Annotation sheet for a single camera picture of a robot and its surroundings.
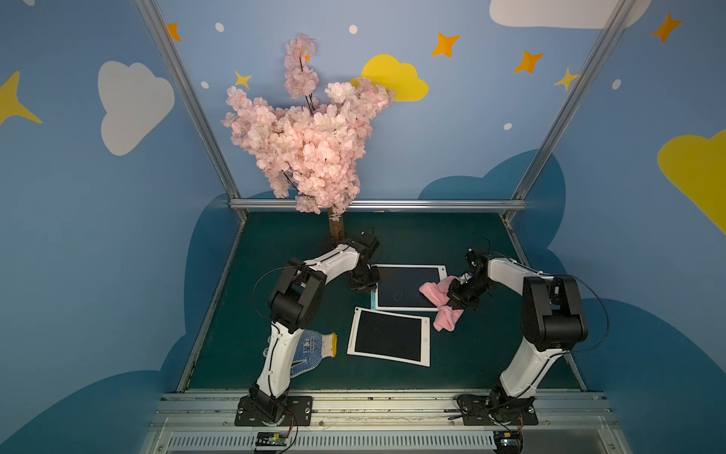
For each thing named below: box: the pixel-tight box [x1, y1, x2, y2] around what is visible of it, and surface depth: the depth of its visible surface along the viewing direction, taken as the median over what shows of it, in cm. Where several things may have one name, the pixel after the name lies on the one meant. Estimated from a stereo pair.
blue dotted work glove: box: [289, 329, 338, 380], surface depth 86 cm
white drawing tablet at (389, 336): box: [345, 306, 432, 367], surface depth 91 cm
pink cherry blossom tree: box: [221, 33, 395, 245], surface depth 66 cm
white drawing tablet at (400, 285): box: [370, 263, 449, 312], surface depth 100 cm
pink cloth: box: [418, 275, 465, 332], surface depth 94 cm
